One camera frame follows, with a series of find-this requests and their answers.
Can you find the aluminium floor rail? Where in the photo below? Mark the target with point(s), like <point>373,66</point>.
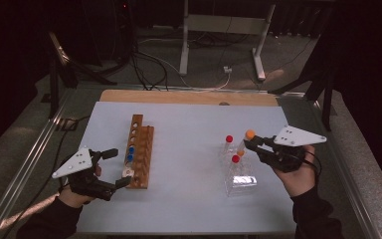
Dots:
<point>344,169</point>
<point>30,159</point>

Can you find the black curtain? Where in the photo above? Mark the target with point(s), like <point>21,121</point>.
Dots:
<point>371,66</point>

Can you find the dark cabinet with red light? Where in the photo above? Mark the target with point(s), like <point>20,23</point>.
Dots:
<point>122,30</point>

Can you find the person's right hand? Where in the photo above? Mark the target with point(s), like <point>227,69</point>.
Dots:
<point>298,181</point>

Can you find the red cap test tube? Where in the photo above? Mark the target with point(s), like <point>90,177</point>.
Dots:
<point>229,138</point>
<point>235,158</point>

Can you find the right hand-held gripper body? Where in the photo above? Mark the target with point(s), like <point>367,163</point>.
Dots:
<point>295,136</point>

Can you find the wooden test tube rack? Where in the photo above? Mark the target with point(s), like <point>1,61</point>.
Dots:
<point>143,159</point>

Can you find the white table sheet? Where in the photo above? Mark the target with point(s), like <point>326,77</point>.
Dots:
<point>185,149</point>

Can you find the orange cap test tube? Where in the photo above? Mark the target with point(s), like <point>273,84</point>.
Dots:
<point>240,153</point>
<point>250,134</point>

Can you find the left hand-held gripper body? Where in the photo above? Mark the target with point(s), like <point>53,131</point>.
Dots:
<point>79,162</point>

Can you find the white desk frame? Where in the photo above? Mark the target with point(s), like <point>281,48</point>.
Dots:
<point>221,24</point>

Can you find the person's left hand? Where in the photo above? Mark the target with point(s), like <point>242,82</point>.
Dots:
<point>74,200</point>

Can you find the metal floor socket box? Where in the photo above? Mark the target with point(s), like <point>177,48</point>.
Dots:
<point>67,124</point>

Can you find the white power adapter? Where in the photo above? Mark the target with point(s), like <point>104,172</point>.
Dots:
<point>227,69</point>

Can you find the clear plastic tube rack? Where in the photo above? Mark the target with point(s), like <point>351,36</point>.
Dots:
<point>240,186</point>

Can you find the black metal stand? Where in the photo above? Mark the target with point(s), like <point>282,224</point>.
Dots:
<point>326,96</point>
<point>54,89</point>

